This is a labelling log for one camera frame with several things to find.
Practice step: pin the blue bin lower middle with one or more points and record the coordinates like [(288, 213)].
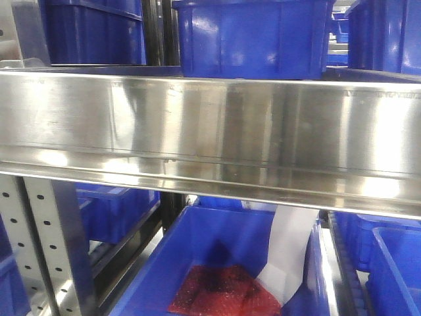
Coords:
[(219, 238)]

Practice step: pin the blue bin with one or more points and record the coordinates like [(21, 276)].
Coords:
[(219, 238), (384, 36), (281, 40), (109, 212), (14, 300), (388, 249), (94, 32)]

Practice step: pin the blue bin lower left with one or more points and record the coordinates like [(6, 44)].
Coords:
[(109, 212)]

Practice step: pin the blue bin upper middle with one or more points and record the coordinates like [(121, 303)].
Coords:
[(281, 40)]

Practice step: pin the stainless steel shelf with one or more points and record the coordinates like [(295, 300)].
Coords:
[(348, 142)]

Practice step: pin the blue bin upper left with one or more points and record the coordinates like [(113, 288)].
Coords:
[(94, 32)]

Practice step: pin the blue bin lower right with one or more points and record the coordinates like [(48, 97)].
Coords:
[(388, 249)]

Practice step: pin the blue bin upper right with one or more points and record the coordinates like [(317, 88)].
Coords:
[(384, 36)]

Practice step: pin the blue bin far left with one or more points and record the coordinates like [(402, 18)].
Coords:
[(14, 300)]

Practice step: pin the white paper sheet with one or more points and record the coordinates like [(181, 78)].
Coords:
[(289, 234)]

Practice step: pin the red bubble wrap bag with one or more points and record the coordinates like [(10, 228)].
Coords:
[(223, 291)]

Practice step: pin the perforated metal shelf post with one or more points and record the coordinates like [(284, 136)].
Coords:
[(43, 222)]

